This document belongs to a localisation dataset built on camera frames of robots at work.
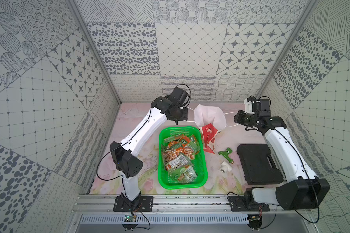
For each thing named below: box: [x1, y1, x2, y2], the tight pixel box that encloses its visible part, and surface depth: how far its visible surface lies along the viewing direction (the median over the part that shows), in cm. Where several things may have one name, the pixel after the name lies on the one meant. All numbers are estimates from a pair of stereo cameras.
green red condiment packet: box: [163, 133, 201, 155], surface depth 91 cm
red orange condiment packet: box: [162, 141, 195, 162], surface depth 88 cm
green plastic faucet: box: [217, 147, 235, 165], surface depth 92 cm
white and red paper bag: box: [193, 103, 227, 154], surface depth 88 cm
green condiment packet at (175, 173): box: [168, 166, 187, 182], surface depth 80 cm
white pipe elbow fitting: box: [220, 161, 233, 173], surface depth 86 cm
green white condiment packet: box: [165, 153, 193, 171], surface depth 85 cm
